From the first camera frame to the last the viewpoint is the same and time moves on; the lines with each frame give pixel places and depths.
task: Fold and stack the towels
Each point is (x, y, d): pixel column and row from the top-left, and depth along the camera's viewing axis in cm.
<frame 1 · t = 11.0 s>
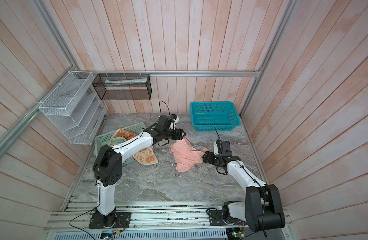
left hand: (181, 135, 90), fingers open
right hand: (208, 156, 90), fingers open
orange patterned towel: (148, 157, 91), point 7 cm above the table
pink towel: (185, 155, 93), point 5 cm above the table

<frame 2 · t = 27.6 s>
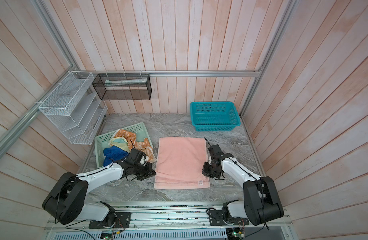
left hand: (155, 176, 85), fingers closed
right hand: (204, 173, 88), fingers closed
blue towel: (112, 154, 92), point 7 cm above the table
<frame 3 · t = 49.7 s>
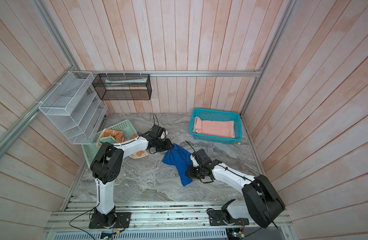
left hand: (172, 149, 96), fingers open
right hand: (186, 173, 86), fingers open
pink towel: (220, 128, 111), point 3 cm above the table
blue towel: (181, 159, 94), point 3 cm above the table
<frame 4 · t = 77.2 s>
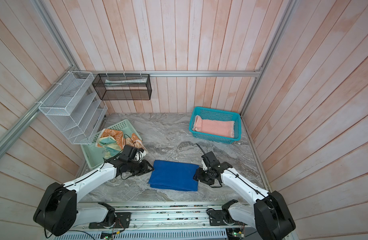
left hand: (151, 172, 83), fingers open
right hand: (196, 177, 84), fingers open
blue towel: (174, 176, 89), point 2 cm above the table
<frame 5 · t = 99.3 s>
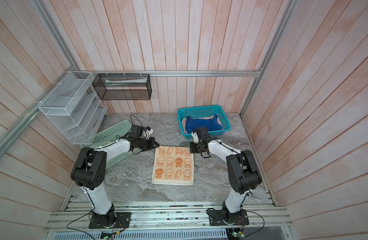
left hand: (159, 147, 93), fingers closed
right hand: (191, 147, 95), fingers closed
orange patterned towel: (173, 165, 94), on the table
blue towel: (212, 123, 110), point 6 cm above the table
